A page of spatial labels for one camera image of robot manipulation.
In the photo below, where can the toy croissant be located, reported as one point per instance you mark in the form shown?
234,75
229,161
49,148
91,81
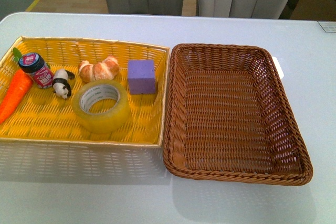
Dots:
105,70

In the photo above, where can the yellowish clear packing tape roll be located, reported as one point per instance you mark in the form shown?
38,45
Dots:
101,106

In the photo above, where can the brown wicker basket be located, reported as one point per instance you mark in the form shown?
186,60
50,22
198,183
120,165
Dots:
228,118

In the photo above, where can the purple foam cube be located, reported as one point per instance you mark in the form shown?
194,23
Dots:
141,77

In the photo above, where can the small jar with pink label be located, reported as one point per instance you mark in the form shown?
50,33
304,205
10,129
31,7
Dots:
35,66

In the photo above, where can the white label on table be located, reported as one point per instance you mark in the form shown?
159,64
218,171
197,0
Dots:
278,67

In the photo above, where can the orange toy carrot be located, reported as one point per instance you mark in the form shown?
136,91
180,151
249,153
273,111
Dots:
18,87

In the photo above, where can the toy panda figurine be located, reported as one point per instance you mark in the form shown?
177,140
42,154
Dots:
60,83

